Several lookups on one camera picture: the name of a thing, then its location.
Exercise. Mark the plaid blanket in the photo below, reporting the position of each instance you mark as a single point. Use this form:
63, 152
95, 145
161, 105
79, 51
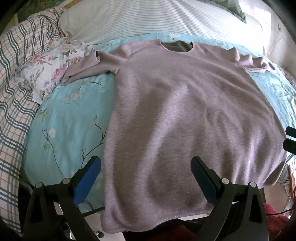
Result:
16, 111

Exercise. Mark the green cloth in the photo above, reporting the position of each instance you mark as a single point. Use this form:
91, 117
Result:
233, 7

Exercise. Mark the teal floral bed sheet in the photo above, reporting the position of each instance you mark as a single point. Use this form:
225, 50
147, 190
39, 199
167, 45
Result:
69, 129

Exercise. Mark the gold framed green picture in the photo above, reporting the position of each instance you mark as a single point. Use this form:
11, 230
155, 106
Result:
39, 9

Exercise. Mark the pink-grey knit sweater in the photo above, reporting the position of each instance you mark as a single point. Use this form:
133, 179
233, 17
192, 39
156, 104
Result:
175, 104

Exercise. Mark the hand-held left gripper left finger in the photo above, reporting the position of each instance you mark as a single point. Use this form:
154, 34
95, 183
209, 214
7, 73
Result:
87, 178

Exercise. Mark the white floral cloth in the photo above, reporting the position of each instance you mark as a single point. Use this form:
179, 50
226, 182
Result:
48, 67

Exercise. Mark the white striped quilt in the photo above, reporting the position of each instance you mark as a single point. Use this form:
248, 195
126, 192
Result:
138, 20

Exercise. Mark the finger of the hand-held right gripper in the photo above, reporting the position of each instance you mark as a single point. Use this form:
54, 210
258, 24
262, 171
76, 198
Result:
291, 133
290, 146

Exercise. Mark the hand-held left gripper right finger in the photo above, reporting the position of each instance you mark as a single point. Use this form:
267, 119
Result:
205, 183

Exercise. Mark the red fleece clothing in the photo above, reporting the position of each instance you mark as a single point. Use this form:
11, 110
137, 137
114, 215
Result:
275, 220

